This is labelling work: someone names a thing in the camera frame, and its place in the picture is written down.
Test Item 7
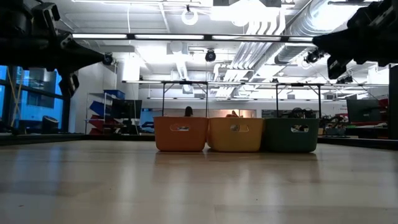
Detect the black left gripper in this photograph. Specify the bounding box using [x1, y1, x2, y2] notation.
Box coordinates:
[29, 29, 106, 98]

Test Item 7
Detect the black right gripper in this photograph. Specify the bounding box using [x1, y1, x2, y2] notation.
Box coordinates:
[312, 26, 389, 81]

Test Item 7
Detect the teal plastic bin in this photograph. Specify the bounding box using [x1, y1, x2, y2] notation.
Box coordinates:
[262, 117, 320, 154]

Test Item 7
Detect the orange plastic bin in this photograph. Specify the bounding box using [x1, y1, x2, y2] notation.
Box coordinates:
[153, 116, 209, 152]

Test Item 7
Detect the yellow plastic bin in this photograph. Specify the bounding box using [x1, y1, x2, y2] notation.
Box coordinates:
[206, 117, 265, 153]

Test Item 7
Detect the blue storage bin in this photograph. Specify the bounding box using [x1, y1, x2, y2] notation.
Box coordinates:
[89, 100, 113, 114]
[103, 89, 126, 100]

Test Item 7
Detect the large window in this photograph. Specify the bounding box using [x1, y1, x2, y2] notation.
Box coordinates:
[0, 64, 65, 133]

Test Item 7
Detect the black background monitor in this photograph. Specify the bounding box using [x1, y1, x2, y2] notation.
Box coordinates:
[111, 98, 143, 134]
[346, 98, 382, 124]

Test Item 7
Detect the dark background equipment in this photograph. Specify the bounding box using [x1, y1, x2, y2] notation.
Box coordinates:
[287, 107, 315, 119]

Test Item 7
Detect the tall black partition panel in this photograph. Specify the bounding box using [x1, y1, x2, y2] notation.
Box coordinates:
[388, 64, 398, 140]

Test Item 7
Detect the long ceiling light strip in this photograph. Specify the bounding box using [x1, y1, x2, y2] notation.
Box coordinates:
[72, 32, 315, 43]

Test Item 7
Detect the white ceiling pipe bundle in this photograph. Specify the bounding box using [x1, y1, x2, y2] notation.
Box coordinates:
[214, 12, 289, 99]

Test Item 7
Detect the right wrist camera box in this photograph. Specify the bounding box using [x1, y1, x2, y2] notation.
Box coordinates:
[357, 0, 396, 29]

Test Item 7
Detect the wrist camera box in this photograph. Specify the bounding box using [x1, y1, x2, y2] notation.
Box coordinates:
[30, 2, 62, 32]
[357, 0, 396, 29]

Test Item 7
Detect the black background gantry frame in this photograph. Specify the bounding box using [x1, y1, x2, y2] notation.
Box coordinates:
[275, 82, 323, 119]
[160, 80, 210, 118]

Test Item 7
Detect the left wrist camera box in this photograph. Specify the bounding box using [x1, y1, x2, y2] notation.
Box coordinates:
[30, 2, 62, 32]

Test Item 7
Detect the yellow cable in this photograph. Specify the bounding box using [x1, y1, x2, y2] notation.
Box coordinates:
[6, 67, 25, 128]

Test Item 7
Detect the black aluminium table frame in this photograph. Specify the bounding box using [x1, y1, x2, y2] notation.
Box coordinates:
[0, 133, 398, 151]

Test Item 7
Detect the white ring lamp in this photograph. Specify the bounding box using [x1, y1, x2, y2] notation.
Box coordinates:
[182, 8, 199, 26]

